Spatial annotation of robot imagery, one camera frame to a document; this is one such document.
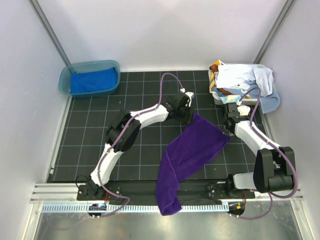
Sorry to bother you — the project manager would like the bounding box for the purple towel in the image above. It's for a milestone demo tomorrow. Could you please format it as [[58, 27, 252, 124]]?
[[155, 113, 231, 216]]

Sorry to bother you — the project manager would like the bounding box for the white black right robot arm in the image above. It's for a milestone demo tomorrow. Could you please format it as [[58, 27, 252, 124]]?
[[222, 102, 298, 198]]

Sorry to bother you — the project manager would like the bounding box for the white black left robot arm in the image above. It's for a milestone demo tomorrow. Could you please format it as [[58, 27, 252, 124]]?
[[77, 89, 195, 200]]

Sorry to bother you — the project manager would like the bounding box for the white laundry basket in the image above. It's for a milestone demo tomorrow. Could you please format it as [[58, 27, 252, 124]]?
[[213, 64, 261, 105]]

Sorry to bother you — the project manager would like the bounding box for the white towel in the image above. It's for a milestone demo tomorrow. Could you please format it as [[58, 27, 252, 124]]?
[[215, 64, 274, 97]]

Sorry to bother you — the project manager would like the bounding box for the light blue towel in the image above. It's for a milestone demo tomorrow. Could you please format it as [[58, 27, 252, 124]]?
[[242, 84, 281, 114]]

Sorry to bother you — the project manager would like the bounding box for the teal transparent plastic bin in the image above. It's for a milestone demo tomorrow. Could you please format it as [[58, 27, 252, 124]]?
[[58, 60, 121, 98]]

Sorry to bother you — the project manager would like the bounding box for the black grid cutting mat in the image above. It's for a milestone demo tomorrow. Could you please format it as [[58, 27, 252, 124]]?
[[46, 70, 286, 182]]

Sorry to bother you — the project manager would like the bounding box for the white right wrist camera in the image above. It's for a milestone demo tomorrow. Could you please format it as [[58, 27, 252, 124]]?
[[236, 101, 251, 116]]

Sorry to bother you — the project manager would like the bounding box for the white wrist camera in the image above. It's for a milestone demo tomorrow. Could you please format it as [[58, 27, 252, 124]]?
[[236, 101, 251, 116], [179, 88, 195, 107]]

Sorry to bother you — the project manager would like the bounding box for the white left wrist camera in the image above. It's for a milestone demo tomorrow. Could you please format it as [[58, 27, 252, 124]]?
[[179, 88, 195, 107]]

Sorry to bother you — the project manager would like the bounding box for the slotted cable duct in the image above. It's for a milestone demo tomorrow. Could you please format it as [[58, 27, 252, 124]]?
[[41, 202, 229, 214]]

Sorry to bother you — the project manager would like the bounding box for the aluminium frame rail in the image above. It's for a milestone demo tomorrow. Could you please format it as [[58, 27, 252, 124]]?
[[30, 183, 304, 203]]

